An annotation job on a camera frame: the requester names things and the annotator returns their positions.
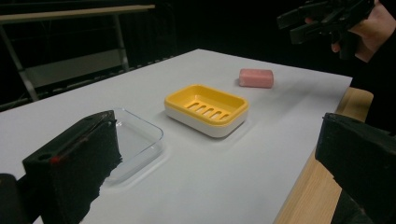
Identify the pink soap bar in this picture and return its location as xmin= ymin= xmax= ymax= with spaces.
xmin=238 ymin=68 xmax=275 ymax=90

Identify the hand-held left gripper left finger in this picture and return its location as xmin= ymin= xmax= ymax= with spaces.
xmin=21 ymin=109 xmax=122 ymax=224

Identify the wooden table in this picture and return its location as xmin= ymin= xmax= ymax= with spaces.
xmin=273 ymin=86 xmax=375 ymax=224

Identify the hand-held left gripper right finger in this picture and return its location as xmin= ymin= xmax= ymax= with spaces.
xmin=315 ymin=112 xmax=396 ymax=224

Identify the yellow and white soap dish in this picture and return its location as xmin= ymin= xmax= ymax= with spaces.
xmin=163 ymin=83 xmax=249 ymax=139

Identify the clear plastic lid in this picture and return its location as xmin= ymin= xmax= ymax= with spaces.
xmin=104 ymin=107 xmax=165 ymax=185

